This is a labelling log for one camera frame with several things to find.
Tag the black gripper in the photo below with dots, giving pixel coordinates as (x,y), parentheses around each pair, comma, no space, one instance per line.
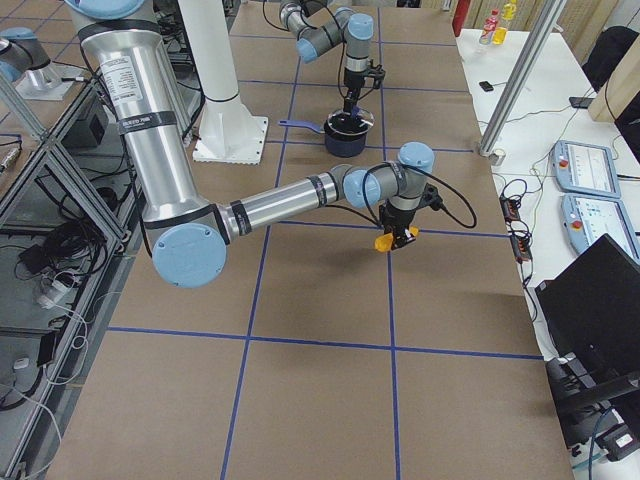
(395,220)
(353,83)

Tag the glass lid purple knob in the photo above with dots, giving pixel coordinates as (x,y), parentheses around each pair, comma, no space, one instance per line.
(344,124)

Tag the yellow plastic corn cob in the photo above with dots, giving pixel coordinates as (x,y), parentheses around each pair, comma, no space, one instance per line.
(384,243)

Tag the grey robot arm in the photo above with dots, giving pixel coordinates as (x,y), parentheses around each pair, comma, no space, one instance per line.
(190,234)
(346,27)

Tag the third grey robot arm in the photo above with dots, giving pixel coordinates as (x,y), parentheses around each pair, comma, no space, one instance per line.
(25,61)

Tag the dark blue saucepan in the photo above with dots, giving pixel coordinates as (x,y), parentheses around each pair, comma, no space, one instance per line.
(336,144)

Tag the black power strip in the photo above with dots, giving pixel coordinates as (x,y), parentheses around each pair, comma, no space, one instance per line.
(519,232)

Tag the small black square device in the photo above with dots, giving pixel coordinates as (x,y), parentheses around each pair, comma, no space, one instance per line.
(486,86)

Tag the red plastic bottle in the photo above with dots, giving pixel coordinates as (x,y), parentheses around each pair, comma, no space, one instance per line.
(489,28)

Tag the yellow drink bottle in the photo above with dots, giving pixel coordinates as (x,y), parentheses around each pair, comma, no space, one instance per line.
(507,14)

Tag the upper blue teach pendant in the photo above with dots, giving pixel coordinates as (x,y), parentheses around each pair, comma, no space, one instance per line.
(585,169)

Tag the blue teach pendant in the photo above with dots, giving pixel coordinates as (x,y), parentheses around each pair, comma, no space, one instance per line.
(587,218)
(585,169)

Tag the lower blue teach pendant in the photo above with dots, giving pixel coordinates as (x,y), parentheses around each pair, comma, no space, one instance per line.
(587,218)

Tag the black laptop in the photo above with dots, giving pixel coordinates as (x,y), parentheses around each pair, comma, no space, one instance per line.
(594,305)

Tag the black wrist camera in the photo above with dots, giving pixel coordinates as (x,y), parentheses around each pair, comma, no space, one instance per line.
(377,74)
(431,198)

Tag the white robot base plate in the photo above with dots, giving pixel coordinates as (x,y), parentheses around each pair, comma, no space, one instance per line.
(229,133)

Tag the white pedestal column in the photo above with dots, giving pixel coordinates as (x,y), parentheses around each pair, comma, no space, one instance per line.
(207,32)

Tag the aluminium frame post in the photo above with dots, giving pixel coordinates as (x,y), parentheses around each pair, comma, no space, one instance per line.
(524,64)

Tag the aluminium frame rack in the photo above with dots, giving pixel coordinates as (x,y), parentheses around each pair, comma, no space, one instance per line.
(67,204)

